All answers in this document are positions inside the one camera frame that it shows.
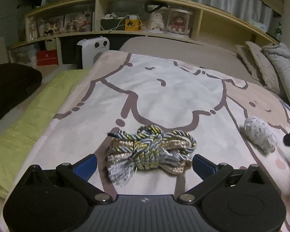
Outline dark green box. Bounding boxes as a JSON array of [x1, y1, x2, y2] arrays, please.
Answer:
[[100, 19, 126, 31]]

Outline wooden headboard shelf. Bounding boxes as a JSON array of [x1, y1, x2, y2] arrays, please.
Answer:
[[8, 0, 281, 66]]

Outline braided rope bundle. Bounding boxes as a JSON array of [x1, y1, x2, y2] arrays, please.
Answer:
[[106, 124, 198, 187]]

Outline figurine display boxes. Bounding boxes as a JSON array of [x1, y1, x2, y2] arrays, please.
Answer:
[[26, 11, 93, 39]]

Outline beige fluffy pillow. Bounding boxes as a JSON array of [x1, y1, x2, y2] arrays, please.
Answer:
[[246, 41, 281, 95], [234, 44, 262, 81]]

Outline grey duvet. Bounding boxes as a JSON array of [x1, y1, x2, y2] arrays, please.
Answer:
[[262, 42, 290, 122]]

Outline black round cushion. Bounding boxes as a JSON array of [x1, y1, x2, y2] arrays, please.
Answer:
[[0, 63, 43, 129]]

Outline white heater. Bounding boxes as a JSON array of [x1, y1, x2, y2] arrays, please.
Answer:
[[77, 37, 111, 69]]

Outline tissue pack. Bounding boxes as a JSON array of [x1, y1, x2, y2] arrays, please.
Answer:
[[250, 19, 268, 32]]

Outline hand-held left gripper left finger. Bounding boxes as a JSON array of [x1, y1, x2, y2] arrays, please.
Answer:
[[14, 154, 114, 204]]

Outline yellow bag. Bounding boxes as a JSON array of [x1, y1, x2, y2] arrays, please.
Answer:
[[124, 18, 141, 31]]

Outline white small bin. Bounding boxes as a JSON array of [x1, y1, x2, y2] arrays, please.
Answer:
[[45, 39, 57, 51]]

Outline white crochet toy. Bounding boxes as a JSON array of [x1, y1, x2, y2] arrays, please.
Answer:
[[243, 116, 278, 153]]

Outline light green sheet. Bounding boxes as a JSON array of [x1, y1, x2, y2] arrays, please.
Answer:
[[0, 68, 93, 194]]

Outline red box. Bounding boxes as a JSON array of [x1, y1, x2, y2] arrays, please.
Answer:
[[36, 50, 59, 66]]

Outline printed cartoon blanket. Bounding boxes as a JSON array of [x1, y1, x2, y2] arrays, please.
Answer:
[[0, 50, 290, 232]]

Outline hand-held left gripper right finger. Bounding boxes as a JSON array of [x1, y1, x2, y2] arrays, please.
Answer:
[[175, 154, 273, 205]]

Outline clear plastic storage box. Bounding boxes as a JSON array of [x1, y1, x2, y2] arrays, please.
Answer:
[[10, 45, 38, 66]]

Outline clear doll display case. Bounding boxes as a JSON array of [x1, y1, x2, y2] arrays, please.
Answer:
[[168, 8, 194, 38], [148, 7, 170, 33]]

